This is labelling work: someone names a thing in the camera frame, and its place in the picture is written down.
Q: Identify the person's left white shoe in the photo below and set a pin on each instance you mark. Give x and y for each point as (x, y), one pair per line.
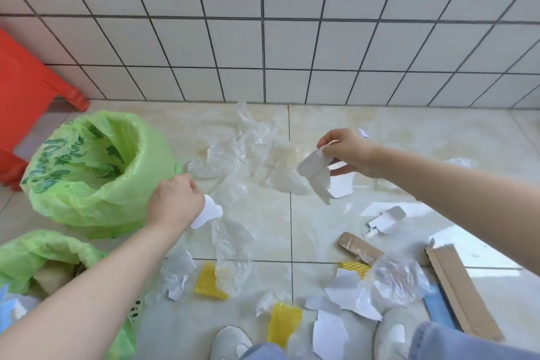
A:
(228, 343)

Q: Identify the person's right leg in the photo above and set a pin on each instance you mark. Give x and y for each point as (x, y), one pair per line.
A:
(464, 343)

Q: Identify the red plastic stool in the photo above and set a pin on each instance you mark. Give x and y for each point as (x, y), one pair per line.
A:
(21, 89)

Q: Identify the brown cardboard pieces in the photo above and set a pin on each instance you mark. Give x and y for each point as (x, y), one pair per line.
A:
(358, 248)

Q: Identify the yellow foam net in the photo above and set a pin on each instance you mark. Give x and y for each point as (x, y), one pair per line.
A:
(209, 281)
(283, 324)
(357, 269)

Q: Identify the person's left forearm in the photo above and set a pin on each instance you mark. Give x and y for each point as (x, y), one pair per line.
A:
(93, 300)

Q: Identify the white paper scraps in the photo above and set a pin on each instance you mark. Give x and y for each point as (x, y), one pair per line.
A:
(333, 330)

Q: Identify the person's left leg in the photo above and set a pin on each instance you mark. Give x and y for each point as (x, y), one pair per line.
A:
(261, 352)

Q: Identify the person's right forearm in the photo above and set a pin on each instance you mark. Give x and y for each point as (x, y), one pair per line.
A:
(464, 203)

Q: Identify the clear plastic film scraps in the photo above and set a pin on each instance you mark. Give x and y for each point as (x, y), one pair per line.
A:
(253, 140)

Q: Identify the person's right hand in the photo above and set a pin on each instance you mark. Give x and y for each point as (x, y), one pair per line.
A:
(354, 151)

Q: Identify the person's white shoe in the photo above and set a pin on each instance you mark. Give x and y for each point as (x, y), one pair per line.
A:
(228, 343)
(392, 330)

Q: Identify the long cardboard box strip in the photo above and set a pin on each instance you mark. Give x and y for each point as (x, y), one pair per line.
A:
(464, 292)

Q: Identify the person's left hand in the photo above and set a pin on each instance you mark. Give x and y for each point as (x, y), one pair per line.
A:
(175, 203)

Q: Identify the person's leg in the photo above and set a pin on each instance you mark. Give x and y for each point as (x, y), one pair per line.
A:
(464, 343)
(261, 352)

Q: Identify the person's right white shoe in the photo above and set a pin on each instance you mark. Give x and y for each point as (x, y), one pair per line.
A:
(392, 330)

